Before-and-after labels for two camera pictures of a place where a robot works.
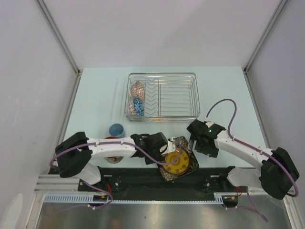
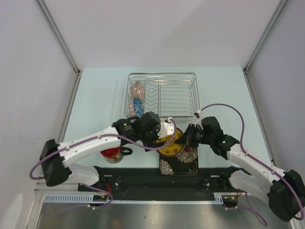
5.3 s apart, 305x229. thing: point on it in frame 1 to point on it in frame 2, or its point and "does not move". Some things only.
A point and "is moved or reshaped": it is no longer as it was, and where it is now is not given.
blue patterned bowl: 138,107 does not move
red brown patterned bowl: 137,90 does not move
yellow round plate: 179,167 is moved or reshaped
